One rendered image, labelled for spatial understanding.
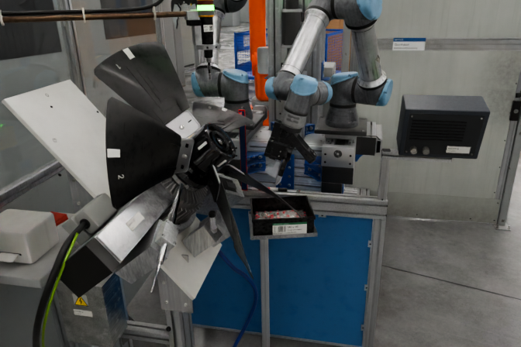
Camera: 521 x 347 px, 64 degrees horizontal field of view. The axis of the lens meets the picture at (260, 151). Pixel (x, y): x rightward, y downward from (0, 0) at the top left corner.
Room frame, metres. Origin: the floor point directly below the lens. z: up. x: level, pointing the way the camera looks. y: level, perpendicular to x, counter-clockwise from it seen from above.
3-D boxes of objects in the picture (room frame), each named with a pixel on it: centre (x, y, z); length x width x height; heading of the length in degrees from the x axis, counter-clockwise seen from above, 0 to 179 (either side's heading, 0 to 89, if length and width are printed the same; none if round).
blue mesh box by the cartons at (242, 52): (8.52, -0.19, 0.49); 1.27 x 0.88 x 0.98; 153
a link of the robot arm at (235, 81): (1.92, 0.11, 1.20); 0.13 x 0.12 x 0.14; 81
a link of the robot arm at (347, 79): (1.79, -0.38, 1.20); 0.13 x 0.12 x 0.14; 55
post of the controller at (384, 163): (1.40, -0.46, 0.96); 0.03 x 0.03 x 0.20; 78
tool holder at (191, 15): (1.15, 0.15, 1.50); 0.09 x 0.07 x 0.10; 113
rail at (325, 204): (1.49, -0.03, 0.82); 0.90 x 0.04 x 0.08; 78
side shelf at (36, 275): (1.15, 0.70, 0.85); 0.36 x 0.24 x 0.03; 168
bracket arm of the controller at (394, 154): (1.38, -0.56, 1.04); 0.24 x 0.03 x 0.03; 78
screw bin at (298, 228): (1.31, -0.07, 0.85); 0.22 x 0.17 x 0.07; 93
